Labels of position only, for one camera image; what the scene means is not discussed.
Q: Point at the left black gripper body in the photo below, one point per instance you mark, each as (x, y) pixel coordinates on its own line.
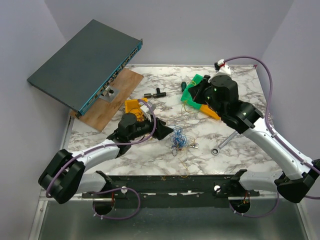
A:
(143, 128)

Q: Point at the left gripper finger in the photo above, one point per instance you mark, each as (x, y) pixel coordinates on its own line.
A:
(161, 134)
(161, 126)

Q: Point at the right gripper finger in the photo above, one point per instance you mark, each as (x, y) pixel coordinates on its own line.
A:
(196, 94)
(205, 81)

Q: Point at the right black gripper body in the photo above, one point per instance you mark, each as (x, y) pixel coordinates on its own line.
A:
(206, 93)

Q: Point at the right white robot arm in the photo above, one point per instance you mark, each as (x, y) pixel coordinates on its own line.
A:
(298, 172)

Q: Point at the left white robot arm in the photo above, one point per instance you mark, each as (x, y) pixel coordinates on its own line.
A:
(65, 175)

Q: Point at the green plastic bin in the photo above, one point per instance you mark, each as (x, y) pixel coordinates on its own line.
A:
(186, 97)

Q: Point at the yellow bin on right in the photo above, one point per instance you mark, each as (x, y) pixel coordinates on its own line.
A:
(209, 112)

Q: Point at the yellow bin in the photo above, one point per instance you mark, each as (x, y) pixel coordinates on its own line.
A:
(209, 112)
(133, 106)

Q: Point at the yellow bin on left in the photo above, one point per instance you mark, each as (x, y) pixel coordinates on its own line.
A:
(133, 106)

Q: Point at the black T pipe fitting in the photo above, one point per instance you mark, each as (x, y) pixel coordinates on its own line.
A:
(158, 94)

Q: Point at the brown wooden board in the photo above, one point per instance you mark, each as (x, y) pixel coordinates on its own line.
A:
(106, 106)

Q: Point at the small open-end wrench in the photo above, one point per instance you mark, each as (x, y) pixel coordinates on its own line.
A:
(193, 145)

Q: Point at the green handled screwdriver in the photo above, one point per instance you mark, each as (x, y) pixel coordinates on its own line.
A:
(183, 86)

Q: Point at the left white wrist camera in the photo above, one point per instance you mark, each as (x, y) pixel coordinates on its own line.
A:
(147, 110)

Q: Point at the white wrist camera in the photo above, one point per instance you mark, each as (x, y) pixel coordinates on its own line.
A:
(147, 110)
(222, 69)

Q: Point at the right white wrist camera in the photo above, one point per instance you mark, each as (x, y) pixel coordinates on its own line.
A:
(222, 69)

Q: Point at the metal bracket with knob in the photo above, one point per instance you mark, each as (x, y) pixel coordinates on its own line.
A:
(109, 94)

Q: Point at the ratcheting ring wrench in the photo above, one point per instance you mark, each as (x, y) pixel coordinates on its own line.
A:
(216, 150)

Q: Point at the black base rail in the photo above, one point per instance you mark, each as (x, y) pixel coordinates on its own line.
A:
(170, 191)

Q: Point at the grey network switch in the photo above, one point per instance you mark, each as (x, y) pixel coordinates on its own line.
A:
(78, 73)

